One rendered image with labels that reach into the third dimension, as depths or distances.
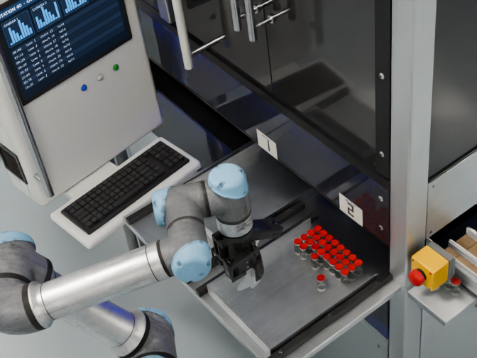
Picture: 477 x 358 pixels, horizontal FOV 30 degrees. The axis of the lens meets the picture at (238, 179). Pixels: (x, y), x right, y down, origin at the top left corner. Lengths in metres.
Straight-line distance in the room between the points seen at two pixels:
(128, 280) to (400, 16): 0.71
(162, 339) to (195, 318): 1.29
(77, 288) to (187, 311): 1.69
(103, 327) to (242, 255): 0.35
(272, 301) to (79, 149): 0.82
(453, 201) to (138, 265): 0.84
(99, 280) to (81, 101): 1.02
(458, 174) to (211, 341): 1.45
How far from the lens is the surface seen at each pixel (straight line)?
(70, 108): 2.63
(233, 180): 1.74
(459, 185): 2.17
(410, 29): 1.73
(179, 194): 1.76
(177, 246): 1.67
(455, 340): 2.70
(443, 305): 2.24
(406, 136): 1.90
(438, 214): 2.17
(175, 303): 3.43
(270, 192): 2.51
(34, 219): 3.90
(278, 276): 2.30
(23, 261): 1.86
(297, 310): 2.23
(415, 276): 2.12
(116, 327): 2.02
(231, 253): 1.88
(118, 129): 2.78
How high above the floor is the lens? 2.65
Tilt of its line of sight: 44 degrees down
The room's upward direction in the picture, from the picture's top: 9 degrees counter-clockwise
